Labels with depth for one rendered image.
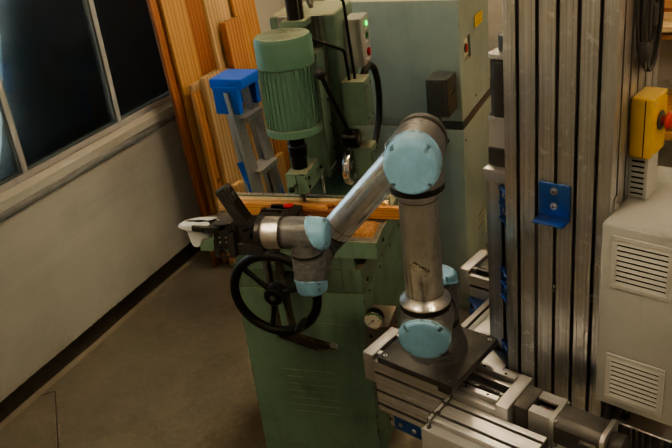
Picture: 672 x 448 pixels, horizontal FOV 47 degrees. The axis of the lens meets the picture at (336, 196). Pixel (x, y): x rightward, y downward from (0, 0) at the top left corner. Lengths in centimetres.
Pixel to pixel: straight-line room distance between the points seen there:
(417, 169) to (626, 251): 47
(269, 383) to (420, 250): 126
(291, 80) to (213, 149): 167
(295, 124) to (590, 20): 104
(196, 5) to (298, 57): 184
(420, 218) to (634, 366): 59
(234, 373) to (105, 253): 88
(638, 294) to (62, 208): 251
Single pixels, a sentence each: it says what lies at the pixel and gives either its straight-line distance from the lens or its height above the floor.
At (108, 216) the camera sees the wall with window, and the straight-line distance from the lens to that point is 376.
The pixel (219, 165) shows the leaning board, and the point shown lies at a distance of 394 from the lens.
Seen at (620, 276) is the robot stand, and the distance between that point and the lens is 174.
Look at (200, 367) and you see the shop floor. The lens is 348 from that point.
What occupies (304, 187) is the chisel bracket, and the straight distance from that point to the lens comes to 244.
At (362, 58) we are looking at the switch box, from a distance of 258.
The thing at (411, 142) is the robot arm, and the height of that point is 146.
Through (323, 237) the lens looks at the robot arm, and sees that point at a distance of 170.
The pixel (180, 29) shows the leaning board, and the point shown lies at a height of 126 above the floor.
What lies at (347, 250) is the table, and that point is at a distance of 236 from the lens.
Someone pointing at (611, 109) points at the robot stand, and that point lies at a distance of 165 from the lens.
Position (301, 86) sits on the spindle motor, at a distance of 230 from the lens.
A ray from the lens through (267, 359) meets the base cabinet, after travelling 271.
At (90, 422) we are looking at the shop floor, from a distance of 337.
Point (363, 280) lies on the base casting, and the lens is 242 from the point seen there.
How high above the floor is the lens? 201
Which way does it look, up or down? 25 degrees down
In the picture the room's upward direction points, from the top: 7 degrees counter-clockwise
